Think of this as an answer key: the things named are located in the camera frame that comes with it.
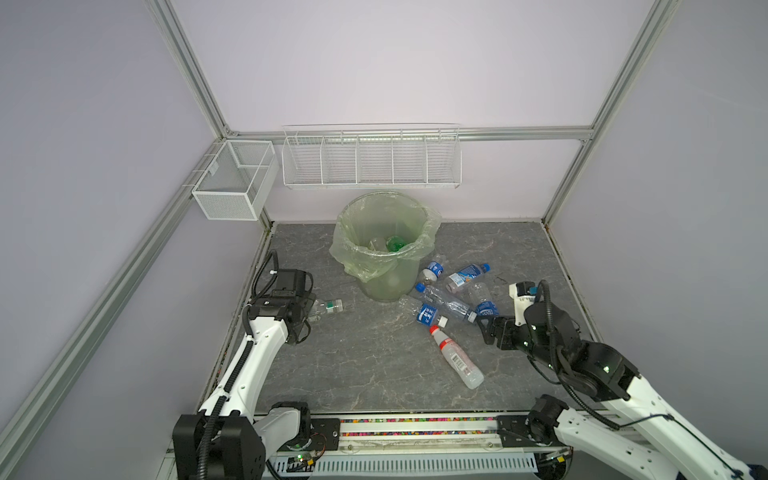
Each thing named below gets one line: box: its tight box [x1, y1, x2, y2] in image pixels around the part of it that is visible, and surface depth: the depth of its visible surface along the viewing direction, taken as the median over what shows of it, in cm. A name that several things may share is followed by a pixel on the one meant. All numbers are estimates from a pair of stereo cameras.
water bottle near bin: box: [422, 254, 447, 282], surface depth 104 cm
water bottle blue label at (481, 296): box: [469, 282, 499, 316], surface depth 94 cm
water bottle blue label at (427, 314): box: [411, 303, 449, 329], surface depth 91 cm
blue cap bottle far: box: [445, 263, 491, 294], surface depth 98 cm
